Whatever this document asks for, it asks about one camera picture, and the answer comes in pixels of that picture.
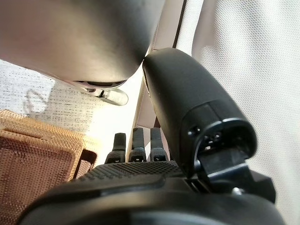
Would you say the woven wicker laundry basket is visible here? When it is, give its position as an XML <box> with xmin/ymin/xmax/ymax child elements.
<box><xmin>0</xmin><ymin>109</ymin><xmax>98</xmax><ymax>225</ymax></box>

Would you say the bed with beige cover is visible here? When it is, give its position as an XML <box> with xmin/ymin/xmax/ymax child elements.
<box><xmin>131</xmin><ymin>0</ymin><xmax>300</xmax><ymax>225</ymax></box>

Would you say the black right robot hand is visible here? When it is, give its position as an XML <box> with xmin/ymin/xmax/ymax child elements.
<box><xmin>18</xmin><ymin>48</ymin><xmax>286</xmax><ymax>225</ymax></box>

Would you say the grey patterned rug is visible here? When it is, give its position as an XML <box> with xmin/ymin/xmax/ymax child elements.
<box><xmin>0</xmin><ymin>60</ymin><xmax>113</xmax><ymax>141</ymax></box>

